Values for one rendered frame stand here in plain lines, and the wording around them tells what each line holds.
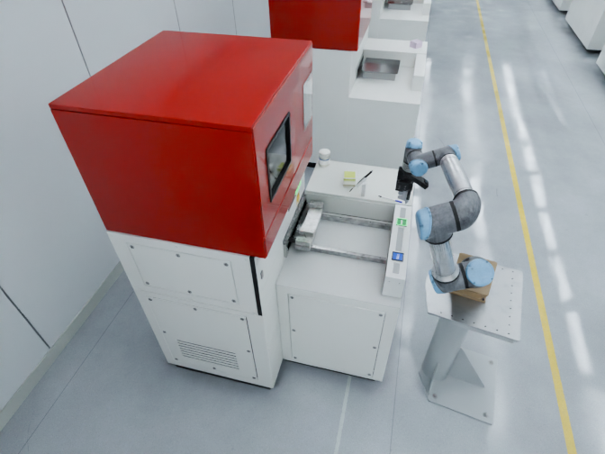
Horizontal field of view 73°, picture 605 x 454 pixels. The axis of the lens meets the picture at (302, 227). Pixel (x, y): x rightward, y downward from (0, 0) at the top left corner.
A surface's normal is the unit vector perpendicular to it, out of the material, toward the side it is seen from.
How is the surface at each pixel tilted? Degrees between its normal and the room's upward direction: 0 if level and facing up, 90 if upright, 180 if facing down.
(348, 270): 0
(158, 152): 90
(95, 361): 0
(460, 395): 0
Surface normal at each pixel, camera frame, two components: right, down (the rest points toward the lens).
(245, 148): -0.25, 0.66
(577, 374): -0.02, -0.73
